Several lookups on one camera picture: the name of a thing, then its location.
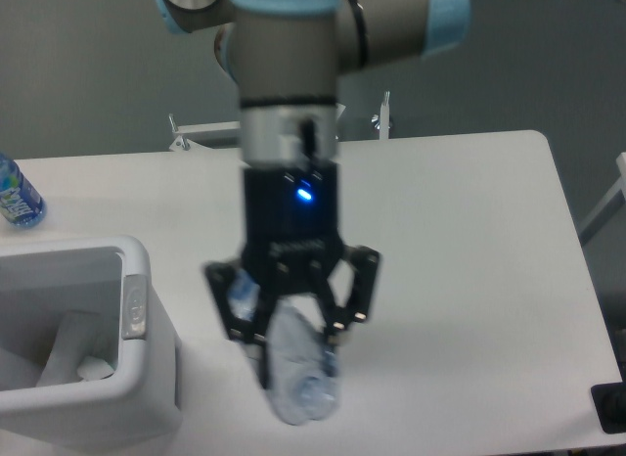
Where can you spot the white frame at right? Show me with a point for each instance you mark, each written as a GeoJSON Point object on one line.
{"type": "Point", "coordinates": [607, 206]}

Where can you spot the white plastic bag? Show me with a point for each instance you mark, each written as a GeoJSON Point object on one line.
{"type": "Point", "coordinates": [85, 350]}

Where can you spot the blue labelled water bottle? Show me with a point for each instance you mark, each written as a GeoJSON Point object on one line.
{"type": "Point", "coordinates": [21, 204]}

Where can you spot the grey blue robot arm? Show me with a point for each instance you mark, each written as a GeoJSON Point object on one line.
{"type": "Point", "coordinates": [286, 57]}

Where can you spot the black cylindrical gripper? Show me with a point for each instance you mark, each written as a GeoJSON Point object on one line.
{"type": "Point", "coordinates": [292, 247]}

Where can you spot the crushed clear plastic bottle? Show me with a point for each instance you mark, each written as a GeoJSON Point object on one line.
{"type": "Point", "coordinates": [302, 371]}

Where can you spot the white metal frame bracket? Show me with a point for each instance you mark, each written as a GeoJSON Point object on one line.
{"type": "Point", "coordinates": [220, 135]}

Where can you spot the white trash can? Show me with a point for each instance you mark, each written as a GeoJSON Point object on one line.
{"type": "Point", "coordinates": [110, 276]}

